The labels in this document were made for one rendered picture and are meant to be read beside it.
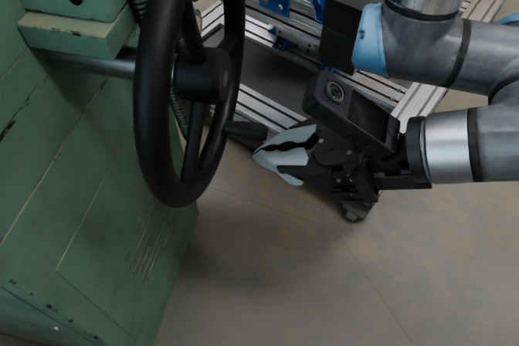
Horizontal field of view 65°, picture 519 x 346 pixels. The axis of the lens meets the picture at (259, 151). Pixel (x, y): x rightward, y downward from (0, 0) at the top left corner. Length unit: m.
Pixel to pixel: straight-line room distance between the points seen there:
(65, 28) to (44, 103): 0.11
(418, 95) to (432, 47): 0.86
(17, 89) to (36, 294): 0.26
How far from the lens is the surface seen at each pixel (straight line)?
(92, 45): 0.44
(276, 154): 0.50
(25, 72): 0.49
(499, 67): 0.48
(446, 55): 0.47
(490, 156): 0.42
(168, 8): 0.32
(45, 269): 0.60
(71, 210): 0.61
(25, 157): 0.51
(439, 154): 0.43
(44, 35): 0.47
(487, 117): 0.43
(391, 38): 0.46
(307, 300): 1.17
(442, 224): 1.36
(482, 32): 0.48
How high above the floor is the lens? 1.12
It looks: 54 degrees down
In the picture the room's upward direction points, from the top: straight up
